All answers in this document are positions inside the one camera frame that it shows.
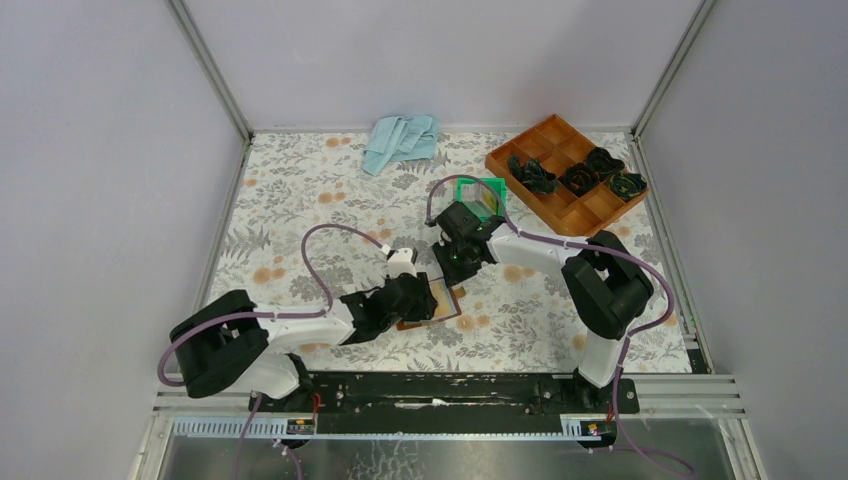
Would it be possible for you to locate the brown leather card holder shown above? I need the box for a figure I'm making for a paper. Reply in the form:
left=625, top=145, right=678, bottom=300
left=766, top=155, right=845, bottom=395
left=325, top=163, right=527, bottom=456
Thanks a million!
left=396, top=278, right=462, bottom=331

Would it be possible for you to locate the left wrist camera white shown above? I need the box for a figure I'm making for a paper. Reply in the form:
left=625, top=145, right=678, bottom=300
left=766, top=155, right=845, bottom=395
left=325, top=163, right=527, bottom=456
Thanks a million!
left=386, top=248, right=418, bottom=278

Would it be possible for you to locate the dark rolled sock middle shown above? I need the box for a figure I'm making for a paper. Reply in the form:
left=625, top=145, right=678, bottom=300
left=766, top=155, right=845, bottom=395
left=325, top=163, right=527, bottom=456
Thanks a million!
left=559, top=163, right=600, bottom=197

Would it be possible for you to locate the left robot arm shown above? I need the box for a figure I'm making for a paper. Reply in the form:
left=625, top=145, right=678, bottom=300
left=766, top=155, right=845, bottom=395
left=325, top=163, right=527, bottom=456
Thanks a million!
left=156, top=273, right=438, bottom=411

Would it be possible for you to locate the dark rolled sock top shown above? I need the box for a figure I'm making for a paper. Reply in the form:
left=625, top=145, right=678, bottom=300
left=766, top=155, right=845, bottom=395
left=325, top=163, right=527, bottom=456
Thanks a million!
left=585, top=147, right=625, bottom=182

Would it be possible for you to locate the dark rolled sock right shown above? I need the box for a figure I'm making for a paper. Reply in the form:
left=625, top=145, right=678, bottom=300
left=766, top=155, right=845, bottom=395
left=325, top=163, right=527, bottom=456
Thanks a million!
left=606, top=171, right=648, bottom=202

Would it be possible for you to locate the dark rolled sock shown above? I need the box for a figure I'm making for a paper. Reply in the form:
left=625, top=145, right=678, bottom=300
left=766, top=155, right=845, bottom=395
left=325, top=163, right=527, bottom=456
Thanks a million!
left=559, top=163, right=600, bottom=197
left=606, top=171, right=648, bottom=202
left=585, top=147, right=625, bottom=182
left=507, top=155, right=559, bottom=195

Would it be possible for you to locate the light blue cloth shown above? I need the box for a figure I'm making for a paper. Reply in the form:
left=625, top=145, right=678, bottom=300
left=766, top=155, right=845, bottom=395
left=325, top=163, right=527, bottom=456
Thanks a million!
left=363, top=115, right=440, bottom=176

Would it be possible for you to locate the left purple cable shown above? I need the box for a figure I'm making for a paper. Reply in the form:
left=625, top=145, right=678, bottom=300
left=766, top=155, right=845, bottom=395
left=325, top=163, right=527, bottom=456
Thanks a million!
left=156, top=223, right=395, bottom=388

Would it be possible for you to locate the orange compartment tray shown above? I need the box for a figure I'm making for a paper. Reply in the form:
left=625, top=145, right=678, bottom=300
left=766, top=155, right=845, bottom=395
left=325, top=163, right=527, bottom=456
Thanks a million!
left=485, top=114, right=649, bottom=236

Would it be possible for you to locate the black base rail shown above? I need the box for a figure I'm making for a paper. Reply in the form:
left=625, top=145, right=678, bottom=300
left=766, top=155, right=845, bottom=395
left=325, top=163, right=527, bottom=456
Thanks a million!
left=249, top=372, right=640, bottom=437

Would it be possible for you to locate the dark rolled sock left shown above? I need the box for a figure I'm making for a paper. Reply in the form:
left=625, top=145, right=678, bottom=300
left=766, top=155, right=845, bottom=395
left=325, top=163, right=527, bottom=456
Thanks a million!
left=507, top=155, right=559, bottom=195

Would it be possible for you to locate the orange gold credit card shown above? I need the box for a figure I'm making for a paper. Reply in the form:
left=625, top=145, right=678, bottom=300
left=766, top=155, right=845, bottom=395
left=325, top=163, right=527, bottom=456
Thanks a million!
left=430, top=278, right=460, bottom=321

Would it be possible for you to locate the green plastic basket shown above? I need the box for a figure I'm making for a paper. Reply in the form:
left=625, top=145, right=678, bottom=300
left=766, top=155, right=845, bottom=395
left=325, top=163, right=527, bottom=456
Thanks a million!
left=456, top=177, right=507, bottom=221

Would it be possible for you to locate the floral table mat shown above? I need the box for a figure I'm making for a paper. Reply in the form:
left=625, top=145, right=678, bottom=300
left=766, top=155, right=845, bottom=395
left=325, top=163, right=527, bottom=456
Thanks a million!
left=188, top=129, right=694, bottom=376

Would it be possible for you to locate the silver credit card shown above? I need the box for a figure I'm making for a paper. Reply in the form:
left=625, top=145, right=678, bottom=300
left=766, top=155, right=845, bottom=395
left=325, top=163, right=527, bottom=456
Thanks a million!
left=459, top=184, right=487, bottom=205

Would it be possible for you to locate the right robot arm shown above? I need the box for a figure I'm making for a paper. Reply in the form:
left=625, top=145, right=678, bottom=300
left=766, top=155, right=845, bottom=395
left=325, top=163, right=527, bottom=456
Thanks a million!
left=426, top=201, right=654, bottom=412

